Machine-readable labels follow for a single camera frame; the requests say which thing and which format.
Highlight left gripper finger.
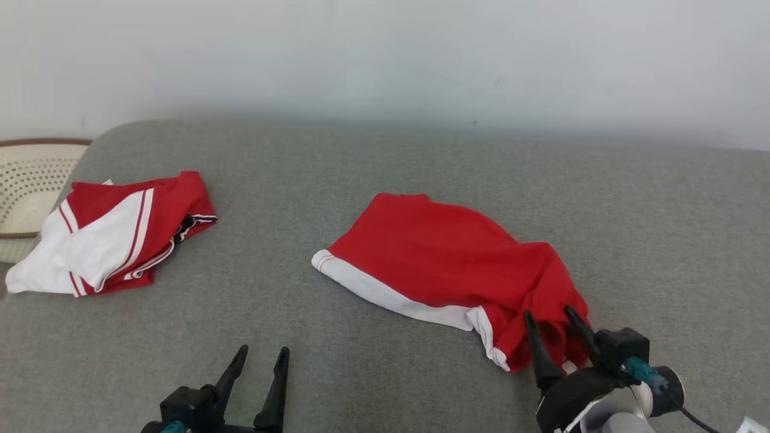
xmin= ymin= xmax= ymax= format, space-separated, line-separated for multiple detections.
xmin=213 ymin=345 xmax=249 ymax=416
xmin=253 ymin=347 xmax=291 ymax=430

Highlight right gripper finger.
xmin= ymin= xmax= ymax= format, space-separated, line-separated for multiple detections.
xmin=564 ymin=305 xmax=603 ymax=367
xmin=523 ymin=311 xmax=564 ymax=389

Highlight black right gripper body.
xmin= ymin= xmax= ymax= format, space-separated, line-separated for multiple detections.
xmin=535 ymin=366 xmax=637 ymax=433

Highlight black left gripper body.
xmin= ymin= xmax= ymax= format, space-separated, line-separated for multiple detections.
xmin=141 ymin=421 xmax=286 ymax=433

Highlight red white shorts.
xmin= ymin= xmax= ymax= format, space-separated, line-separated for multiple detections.
xmin=311 ymin=192 xmax=591 ymax=373

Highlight red white basketball jersey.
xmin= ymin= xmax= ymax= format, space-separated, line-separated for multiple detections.
xmin=5 ymin=171 xmax=218 ymax=298

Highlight grey fabric sofa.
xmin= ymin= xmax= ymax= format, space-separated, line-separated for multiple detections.
xmin=0 ymin=119 xmax=770 ymax=433

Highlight cream perforated laundry basket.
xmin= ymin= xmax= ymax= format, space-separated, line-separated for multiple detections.
xmin=0 ymin=138 xmax=92 ymax=264

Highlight teal right camera connector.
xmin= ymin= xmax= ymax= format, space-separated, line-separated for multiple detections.
xmin=621 ymin=356 xmax=668 ymax=390

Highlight thin black cable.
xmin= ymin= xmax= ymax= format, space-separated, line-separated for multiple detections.
xmin=661 ymin=385 xmax=721 ymax=433

